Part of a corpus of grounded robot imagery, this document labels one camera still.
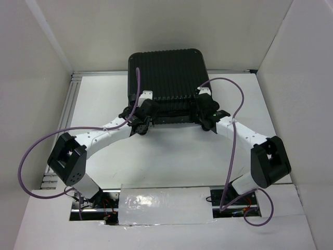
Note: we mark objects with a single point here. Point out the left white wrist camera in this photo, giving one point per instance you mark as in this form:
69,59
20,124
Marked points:
146,95

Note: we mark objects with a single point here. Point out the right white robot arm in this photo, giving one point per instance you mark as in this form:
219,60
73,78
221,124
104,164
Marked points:
268,158

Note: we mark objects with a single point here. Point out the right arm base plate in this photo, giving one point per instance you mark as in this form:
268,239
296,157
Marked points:
236,209

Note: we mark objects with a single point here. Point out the black hard-shell suitcase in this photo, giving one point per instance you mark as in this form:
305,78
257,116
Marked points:
173,76

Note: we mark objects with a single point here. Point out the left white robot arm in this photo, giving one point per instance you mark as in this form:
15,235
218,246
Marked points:
70,153

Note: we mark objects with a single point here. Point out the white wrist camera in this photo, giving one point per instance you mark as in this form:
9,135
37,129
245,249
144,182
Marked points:
204,90
146,95

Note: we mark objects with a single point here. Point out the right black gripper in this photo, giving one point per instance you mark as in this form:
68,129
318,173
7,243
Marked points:
204,101

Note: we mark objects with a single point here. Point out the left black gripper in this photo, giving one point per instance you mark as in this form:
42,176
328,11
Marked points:
150,121

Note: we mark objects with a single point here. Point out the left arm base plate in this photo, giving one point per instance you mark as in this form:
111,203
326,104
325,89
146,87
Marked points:
105,211

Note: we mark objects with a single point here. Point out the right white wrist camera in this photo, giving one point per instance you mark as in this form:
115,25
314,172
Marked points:
204,90

